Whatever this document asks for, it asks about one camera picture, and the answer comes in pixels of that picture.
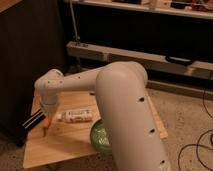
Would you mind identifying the wooden table board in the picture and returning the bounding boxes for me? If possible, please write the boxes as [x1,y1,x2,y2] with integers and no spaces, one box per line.
[22,89,169,170]

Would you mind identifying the white plastic bottle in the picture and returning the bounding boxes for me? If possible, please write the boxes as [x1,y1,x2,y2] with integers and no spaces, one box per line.
[57,109,93,123]

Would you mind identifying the black handle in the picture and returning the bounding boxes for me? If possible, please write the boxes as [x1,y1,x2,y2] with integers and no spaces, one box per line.
[165,56,195,66]

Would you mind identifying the green bowl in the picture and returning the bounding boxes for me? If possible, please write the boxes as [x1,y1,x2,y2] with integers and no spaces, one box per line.
[90,119,112,154]

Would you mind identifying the metal pole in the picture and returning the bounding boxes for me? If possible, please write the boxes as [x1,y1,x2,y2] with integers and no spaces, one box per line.
[69,0,87,47]

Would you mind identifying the black floor cable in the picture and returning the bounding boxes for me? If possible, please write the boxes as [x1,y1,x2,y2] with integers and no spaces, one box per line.
[177,71,213,171]

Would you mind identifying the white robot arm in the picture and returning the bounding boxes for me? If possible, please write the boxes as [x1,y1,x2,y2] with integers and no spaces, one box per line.
[34,62,172,171]

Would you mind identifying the upper shelf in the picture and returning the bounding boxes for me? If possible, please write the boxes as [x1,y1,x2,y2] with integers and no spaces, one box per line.
[63,0,213,20]

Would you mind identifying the grey metal beam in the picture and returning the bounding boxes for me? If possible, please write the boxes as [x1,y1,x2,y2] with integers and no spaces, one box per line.
[66,41,213,80]

